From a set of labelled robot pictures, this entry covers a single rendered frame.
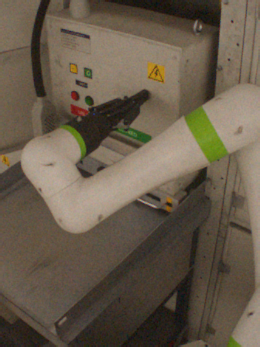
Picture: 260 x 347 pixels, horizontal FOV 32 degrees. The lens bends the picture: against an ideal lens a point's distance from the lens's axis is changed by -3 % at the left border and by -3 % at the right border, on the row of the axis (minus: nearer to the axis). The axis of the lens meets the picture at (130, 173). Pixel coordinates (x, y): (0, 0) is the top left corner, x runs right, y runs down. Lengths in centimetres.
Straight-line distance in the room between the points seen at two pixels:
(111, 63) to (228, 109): 49
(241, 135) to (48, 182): 41
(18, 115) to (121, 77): 56
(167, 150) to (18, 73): 86
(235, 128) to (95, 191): 32
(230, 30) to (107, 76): 38
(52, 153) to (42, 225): 49
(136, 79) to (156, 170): 39
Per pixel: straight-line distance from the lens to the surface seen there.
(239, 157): 111
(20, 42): 164
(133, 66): 128
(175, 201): 140
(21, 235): 143
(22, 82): 170
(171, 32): 128
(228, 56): 126
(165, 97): 125
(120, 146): 138
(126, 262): 126
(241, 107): 93
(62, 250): 136
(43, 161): 99
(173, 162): 95
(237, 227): 152
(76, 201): 100
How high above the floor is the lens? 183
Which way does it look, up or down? 37 degrees down
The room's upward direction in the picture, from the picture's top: 1 degrees counter-clockwise
